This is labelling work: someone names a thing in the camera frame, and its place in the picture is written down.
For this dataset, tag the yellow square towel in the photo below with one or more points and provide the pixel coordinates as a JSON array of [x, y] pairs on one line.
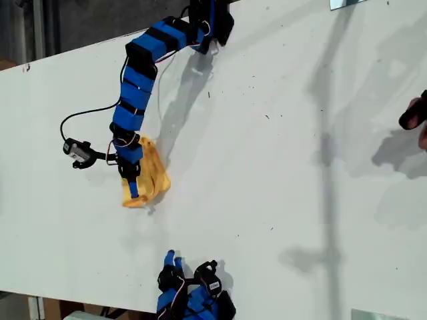
[[155, 170]]

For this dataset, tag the person's hand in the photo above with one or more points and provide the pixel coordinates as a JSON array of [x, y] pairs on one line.
[[423, 136]]

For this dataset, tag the brown cardboard box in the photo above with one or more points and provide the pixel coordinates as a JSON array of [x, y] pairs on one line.
[[6, 65], [100, 310]]

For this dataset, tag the white bundle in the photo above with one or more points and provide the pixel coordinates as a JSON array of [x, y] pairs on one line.
[[80, 316]]

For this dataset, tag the grey metal table leg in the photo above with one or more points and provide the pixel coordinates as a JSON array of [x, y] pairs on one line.
[[36, 308]]

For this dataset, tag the black camera stalk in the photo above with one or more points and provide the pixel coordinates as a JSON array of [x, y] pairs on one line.
[[191, 280], [100, 156]]

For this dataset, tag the black camera box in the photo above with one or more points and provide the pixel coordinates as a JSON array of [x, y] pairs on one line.
[[76, 151], [210, 280]]

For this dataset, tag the grey metal rail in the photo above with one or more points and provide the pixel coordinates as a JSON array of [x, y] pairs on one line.
[[38, 26]]

